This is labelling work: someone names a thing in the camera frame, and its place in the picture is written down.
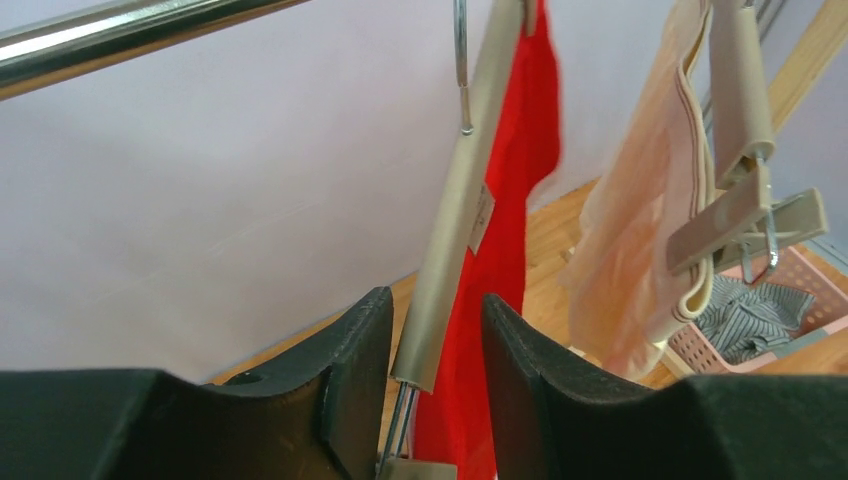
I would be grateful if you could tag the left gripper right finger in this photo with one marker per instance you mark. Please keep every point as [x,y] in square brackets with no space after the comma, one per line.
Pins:
[554,415]

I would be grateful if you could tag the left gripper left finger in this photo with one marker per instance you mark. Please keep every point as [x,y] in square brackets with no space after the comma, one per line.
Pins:
[312,412]

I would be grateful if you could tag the red underwear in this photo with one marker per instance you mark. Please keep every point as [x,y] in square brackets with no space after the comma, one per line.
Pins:
[452,424]

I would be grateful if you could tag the grey striped underwear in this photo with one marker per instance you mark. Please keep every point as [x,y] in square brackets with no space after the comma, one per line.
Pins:
[743,323]

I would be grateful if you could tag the cream underwear hanger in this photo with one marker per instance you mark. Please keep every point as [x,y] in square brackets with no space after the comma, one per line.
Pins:
[744,226]

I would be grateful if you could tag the cream underwear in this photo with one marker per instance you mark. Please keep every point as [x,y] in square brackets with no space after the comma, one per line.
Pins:
[624,303]

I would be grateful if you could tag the pink plastic basket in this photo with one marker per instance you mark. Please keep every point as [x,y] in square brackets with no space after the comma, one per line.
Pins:
[690,352]

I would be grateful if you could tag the wooden clothes rack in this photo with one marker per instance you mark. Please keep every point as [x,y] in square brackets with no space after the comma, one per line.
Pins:
[46,53]

